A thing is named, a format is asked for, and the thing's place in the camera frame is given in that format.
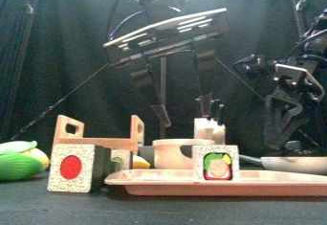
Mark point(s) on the green toy corn cob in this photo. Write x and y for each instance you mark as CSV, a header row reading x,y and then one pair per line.
x,y
19,163

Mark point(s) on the sushi roll block red centre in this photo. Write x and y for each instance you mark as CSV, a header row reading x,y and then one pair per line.
x,y
70,167

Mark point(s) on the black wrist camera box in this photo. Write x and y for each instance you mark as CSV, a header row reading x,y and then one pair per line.
x,y
254,66

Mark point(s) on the yellow toy lemon piece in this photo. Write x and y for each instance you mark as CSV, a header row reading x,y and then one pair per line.
x,y
141,163

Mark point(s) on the white cup with sticks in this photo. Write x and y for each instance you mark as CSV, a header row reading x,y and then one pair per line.
x,y
210,132

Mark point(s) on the thin diagonal brace rod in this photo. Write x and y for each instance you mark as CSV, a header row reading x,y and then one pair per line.
x,y
59,101
241,77

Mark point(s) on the wooden toy pot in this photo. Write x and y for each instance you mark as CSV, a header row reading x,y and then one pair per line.
x,y
173,155

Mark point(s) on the sushi roll block green filling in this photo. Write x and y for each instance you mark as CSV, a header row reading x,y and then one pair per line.
x,y
217,165

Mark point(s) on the vertical metal stand pole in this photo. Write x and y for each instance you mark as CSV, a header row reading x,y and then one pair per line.
x,y
163,82

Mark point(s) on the grey toy frying pan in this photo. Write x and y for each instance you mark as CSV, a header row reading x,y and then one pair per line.
x,y
294,165

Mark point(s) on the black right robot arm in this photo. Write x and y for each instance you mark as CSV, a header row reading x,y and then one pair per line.
x,y
313,40

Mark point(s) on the small sushi roll block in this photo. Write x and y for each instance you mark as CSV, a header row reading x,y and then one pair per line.
x,y
122,158

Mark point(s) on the pink plastic tray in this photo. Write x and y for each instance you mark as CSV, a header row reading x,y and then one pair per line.
x,y
170,184

